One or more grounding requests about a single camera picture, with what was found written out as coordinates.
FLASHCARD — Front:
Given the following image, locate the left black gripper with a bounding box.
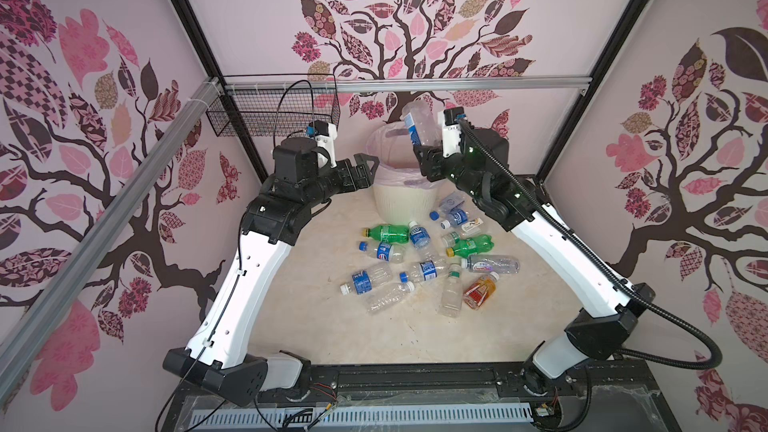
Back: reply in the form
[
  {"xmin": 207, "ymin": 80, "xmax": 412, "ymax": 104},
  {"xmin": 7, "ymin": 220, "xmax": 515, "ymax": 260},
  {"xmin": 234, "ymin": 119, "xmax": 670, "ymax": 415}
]
[{"xmin": 302, "ymin": 152, "xmax": 378, "ymax": 207}]

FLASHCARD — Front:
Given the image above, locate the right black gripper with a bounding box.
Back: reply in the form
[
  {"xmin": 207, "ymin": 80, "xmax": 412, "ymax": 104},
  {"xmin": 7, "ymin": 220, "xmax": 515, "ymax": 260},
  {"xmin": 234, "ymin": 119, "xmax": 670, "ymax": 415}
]
[{"xmin": 414, "ymin": 138, "xmax": 486, "ymax": 208}]

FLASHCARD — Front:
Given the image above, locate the small bottle blue label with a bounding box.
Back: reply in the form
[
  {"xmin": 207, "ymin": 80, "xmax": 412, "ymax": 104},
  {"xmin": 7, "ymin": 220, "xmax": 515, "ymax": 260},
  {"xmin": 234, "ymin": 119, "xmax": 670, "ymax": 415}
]
[{"xmin": 403, "ymin": 100, "xmax": 441, "ymax": 146}]

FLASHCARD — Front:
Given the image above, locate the orange tea bottle red label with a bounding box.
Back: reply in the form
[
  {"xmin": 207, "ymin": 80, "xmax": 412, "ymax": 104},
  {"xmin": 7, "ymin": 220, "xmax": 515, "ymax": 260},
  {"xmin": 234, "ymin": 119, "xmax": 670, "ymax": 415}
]
[{"xmin": 463, "ymin": 272, "xmax": 500, "ymax": 310}]

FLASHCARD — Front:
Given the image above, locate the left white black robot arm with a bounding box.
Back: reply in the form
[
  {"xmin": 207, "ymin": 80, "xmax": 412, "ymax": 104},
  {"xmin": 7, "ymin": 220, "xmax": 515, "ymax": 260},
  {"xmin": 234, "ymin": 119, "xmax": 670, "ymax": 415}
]
[{"xmin": 163, "ymin": 136, "xmax": 379, "ymax": 407}]

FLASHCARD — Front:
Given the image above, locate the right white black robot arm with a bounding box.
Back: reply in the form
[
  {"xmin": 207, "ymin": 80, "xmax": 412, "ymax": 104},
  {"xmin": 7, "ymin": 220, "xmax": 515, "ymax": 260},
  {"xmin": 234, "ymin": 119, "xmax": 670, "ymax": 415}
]
[{"xmin": 407, "ymin": 122, "xmax": 654, "ymax": 380}]

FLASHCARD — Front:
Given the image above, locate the pink plastic bin liner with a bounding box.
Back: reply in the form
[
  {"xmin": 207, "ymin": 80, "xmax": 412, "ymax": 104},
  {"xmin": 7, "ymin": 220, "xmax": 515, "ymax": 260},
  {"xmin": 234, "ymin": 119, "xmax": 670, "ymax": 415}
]
[{"xmin": 365, "ymin": 122, "xmax": 441, "ymax": 190}]

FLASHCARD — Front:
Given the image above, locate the white ribbed waste bin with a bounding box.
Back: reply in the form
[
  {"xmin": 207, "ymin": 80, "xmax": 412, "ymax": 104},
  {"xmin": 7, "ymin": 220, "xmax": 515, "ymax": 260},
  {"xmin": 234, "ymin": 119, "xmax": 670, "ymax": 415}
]
[{"xmin": 373, "ymin": 185, "xmax": 438, "ymax": 225}]

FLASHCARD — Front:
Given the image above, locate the Pocari bottle near bin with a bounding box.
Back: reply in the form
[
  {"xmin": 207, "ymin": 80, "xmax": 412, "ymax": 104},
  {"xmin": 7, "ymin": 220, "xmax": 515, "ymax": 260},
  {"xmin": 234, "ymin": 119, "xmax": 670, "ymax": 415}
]
[{"xmin": 440, "ymin": 207, "xmax": 470, "ymax": 230}]

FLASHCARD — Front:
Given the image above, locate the crushed clear bottle blue cap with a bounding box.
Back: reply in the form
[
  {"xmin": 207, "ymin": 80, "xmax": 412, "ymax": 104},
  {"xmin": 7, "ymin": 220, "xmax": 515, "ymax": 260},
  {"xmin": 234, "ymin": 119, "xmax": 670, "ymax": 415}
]
[{"xmin": 429, "ymin": 191, "xmax": 465, "ymax": 221}]

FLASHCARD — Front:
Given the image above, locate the green bottle yellow cap left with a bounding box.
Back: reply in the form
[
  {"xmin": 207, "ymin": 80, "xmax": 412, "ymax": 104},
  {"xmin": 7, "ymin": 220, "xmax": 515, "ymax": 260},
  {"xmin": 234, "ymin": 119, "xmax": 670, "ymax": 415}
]
[{"xmin": 362, "ymin": 224, "xmax": 409, "ymax": 244}]

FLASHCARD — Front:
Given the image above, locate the green bottle yellow cap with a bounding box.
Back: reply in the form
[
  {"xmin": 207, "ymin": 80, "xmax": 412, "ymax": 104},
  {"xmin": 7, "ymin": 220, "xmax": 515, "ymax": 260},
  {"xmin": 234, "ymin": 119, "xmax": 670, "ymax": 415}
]
[
  {"xmin": 446, "ymin": 234, "xmax": 494, "ymax": 258},
  {"xmin": 362, "ymin": 224, "xmax": 409, "ymax": 244}
]

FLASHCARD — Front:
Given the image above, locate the clear bottle bird label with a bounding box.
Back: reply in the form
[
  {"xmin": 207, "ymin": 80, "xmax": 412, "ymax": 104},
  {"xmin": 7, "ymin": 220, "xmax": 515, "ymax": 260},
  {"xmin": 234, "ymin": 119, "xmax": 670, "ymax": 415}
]
[{"xmin": 441, "ymin": 218, "xmax": 487, "ymax": 247}]

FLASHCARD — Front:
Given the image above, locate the clear bottle blue cap label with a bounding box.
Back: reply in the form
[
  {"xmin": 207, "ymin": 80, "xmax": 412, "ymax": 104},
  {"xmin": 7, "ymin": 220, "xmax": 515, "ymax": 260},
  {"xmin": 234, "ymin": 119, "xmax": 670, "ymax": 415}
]
[{"xmin": 358, "ymin": 241, "xmax": 406, "ymax": 264}]

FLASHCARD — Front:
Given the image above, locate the green bottle yellow cap right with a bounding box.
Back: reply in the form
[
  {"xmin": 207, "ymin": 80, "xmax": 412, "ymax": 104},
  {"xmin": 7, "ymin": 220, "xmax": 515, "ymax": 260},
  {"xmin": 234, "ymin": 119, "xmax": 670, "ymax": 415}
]
[{"xmin": 446, "ymin": 234, "xmax": 494, "ymax": 258}]

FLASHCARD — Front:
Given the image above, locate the clear bottle blue label centre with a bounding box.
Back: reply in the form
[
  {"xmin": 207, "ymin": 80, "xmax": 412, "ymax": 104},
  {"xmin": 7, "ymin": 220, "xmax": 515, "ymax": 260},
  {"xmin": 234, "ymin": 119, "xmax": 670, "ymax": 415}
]
[{"xmin": 340, "ymin": 263, "xmax": 393, "ymax": 295}]

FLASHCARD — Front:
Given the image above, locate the clear bottle purple label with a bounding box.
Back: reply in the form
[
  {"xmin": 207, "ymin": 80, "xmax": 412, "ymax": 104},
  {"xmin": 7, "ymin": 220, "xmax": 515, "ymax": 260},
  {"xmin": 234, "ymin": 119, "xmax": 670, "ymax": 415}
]
[{"xmin": 461, "ymin": 254, "xmax": 521, "ymax": 274}]

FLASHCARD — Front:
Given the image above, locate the clear crushed bottle white cap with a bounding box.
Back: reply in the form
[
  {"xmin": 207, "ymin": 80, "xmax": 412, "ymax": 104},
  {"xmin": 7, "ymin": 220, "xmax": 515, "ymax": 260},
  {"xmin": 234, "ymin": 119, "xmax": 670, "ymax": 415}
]
[{"xmin": 366, "ymin": 282, "xmax": 415, "ymax": 314}]

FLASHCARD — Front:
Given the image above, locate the clear bottle green cap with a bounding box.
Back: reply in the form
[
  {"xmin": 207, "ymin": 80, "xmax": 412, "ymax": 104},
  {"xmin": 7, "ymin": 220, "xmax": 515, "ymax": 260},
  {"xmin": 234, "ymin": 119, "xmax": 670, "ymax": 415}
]
[{"xmin": 438, "ymin": 264, "xmax": 463, "ymax": 318}]

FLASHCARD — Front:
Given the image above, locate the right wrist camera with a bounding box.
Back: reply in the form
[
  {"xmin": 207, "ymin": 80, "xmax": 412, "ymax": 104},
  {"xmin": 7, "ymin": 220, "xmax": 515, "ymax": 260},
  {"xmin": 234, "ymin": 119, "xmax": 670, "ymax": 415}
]
[{"xmin": 439, "ymin": 107, "xmax": 466, "ymax": 158}]

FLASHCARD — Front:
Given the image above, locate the black wire mesh basket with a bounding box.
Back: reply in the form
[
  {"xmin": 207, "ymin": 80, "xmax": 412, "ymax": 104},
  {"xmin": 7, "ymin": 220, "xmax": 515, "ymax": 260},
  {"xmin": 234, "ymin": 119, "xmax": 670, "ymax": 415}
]
[{"xmin": 206, "ymin": 73, "xmax": 341, "ymax": 137}]

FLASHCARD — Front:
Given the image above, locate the aluminium horizontal back rail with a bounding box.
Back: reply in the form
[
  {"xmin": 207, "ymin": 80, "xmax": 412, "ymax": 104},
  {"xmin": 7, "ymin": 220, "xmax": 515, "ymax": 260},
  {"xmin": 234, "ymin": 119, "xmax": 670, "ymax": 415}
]
[{"xmin": 223, "ymin": 74, "xmax": 592, "ymax": 94}]

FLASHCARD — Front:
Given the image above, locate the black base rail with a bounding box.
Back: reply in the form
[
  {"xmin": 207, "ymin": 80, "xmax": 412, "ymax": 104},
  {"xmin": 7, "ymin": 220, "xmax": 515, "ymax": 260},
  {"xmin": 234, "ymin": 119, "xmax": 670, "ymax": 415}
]
[{"xmin": 185, "ymin": 360, "xmax": 658, "ymax": 407}]

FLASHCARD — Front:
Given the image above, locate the white slotted cable duct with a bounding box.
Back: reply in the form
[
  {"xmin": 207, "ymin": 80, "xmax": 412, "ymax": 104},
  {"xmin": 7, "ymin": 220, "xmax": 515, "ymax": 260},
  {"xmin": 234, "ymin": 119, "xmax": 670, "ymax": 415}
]
[{"xmin": 188, "ymin": 403, "xmax": 533, "ymax": 431}]

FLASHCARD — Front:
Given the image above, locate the aluminium left side rail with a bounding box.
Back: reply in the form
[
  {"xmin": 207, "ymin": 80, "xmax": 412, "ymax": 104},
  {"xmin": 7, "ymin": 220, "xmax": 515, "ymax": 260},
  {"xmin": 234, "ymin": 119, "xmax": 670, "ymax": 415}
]
[{"xmin": 1, "ymin": 77, "xmax": 221, "ymax": 400}]

